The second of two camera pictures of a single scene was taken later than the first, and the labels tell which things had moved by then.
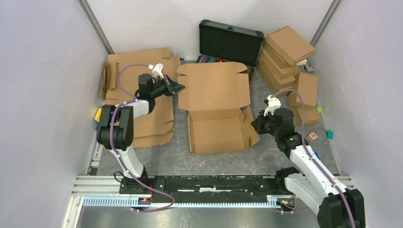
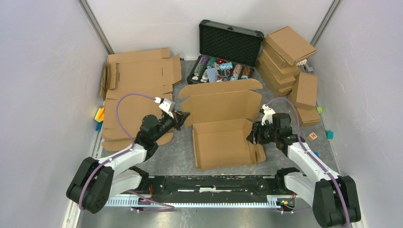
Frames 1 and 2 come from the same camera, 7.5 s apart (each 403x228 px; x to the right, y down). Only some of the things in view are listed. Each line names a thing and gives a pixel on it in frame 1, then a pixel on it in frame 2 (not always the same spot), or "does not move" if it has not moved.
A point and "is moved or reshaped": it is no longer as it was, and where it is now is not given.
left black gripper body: (164, 87) -> (167, 122)
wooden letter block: (312, 137) does not move
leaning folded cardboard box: (306, 84) does not move
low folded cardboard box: (311, 116) does not move
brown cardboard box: (216, 97) is moved or reshaped
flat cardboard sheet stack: (119, 82) does not move
